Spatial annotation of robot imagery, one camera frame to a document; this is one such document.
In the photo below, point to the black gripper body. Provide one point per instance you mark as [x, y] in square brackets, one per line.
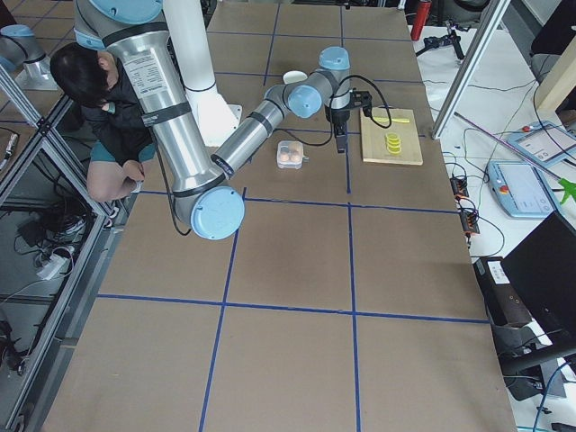
[337, 117]

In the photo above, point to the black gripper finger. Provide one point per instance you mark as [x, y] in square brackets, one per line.
[343, 143]
[337, 143]

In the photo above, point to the clear plastic egg box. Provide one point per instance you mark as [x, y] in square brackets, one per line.
[290, 154]

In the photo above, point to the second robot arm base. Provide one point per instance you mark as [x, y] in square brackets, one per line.
[20, 50]

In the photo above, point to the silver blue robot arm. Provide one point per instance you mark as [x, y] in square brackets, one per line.
[163, 48]

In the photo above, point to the yellow plastic knife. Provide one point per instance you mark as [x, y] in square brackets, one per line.
[384, 121]

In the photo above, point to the yellow lemon slices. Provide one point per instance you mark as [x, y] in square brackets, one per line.
[393, 143]

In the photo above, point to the wooden cutting board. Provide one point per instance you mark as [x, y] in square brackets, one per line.
[373, 138]

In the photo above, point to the white ceramic bowl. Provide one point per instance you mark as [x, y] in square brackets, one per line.
[294, 76]

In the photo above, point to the red cylinder bottle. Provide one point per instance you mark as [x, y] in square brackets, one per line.
[420, 19]

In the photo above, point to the near teach pendant tablet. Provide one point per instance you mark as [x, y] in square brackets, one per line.
[521, 190]

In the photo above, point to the teach pendant tablet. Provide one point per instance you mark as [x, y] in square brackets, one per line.
[545, 142]
[521, 190]

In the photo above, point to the far teach pendant tablet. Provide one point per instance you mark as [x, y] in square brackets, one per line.
[545, 142]

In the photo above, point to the grabber stick green tip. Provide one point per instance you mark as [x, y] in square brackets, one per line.
[568, 187]

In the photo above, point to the black monitor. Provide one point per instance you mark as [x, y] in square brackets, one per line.
[541, 268]

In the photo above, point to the person in black jacket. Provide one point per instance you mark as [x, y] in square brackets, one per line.
[124, 149]

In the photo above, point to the white power strip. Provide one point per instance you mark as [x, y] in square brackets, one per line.
[53, 267]

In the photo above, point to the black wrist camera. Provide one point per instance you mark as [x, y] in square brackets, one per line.
[363, 101]

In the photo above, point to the black tripod camera mount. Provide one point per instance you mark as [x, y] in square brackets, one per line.
[451, 39]

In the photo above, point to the aluminium frame post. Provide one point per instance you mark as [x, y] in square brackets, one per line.
[480, 41]

